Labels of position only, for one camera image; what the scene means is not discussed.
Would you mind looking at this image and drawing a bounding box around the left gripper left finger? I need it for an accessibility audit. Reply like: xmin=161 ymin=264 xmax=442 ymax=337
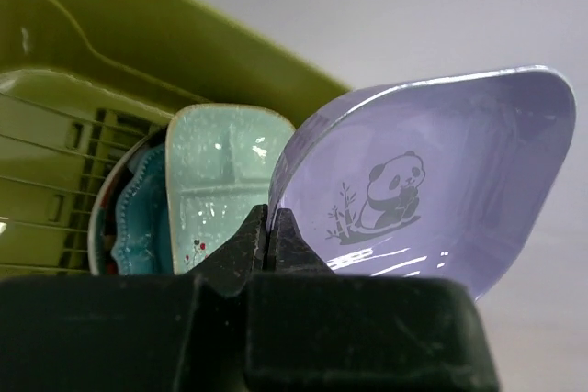
xmin=1 ymin=205 xmax=267 ymax=391

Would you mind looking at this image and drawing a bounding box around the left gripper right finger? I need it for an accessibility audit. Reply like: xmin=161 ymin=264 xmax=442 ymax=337
xmin=245 ymin=209 xmax=500 ymax=391

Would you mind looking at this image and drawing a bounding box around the teal scalloped plate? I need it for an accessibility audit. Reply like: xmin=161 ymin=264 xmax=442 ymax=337
xmin=110 ymin=144 xmax=174 ymax=275

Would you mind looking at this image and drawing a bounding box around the black rimmed beige plate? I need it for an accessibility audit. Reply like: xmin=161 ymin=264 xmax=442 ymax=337
xmin=87 ymin=127 xmax=166 ymax=275

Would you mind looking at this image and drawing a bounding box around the mint green square plate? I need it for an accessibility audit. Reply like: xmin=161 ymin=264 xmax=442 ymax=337
xmin=165 ymin=104 xmax=295 ymax=274

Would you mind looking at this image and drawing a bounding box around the lavender square dish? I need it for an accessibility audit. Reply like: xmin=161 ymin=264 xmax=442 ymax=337
xmin=266 ymin=65 xmax=576 ymax=297

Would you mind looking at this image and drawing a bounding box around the olive green plastic bin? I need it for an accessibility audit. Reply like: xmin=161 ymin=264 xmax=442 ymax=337
xmin=1 ymin=0 xmax=346 ymax=277

